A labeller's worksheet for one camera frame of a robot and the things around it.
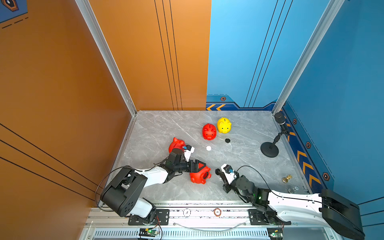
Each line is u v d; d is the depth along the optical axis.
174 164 0.70
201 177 0.78
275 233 0.71
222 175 0.70
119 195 0.44
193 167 0.77
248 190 0.59
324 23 0.75
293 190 0.79
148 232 0.71
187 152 0.81
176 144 0.90
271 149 0.97
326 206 0.45
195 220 0.74
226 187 0.70
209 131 0.97
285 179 0.84
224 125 1.02
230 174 0.67
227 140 1.02
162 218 0.74
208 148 0.99
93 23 0.74
